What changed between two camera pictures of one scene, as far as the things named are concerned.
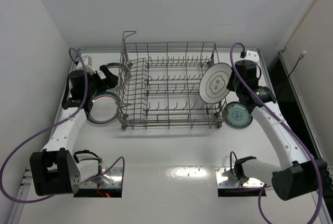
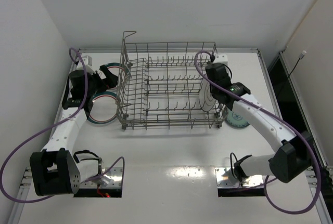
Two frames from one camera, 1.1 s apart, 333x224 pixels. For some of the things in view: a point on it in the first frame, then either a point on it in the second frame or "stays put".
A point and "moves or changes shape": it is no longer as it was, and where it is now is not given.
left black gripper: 98,83 stays put
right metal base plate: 225,179 stays put
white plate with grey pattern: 213,82 moves or changes shape
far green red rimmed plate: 119,70 stays put
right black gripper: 233,83 -> 217,89
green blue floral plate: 237,115 stays put
